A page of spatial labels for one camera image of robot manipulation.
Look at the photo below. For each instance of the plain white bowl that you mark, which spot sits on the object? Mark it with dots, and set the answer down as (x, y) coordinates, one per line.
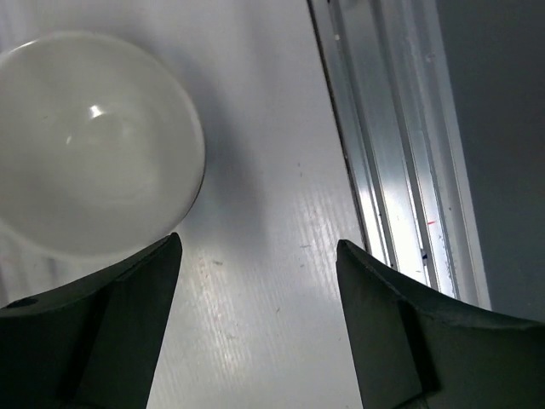
(102, 148)

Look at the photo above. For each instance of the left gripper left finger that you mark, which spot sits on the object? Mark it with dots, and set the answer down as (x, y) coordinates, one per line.
(95, 342)

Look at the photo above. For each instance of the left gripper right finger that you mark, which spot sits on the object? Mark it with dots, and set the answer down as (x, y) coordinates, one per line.
(414, 347)

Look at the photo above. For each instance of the aluminium table rail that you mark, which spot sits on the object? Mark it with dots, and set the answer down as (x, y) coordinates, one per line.
(387, 74)

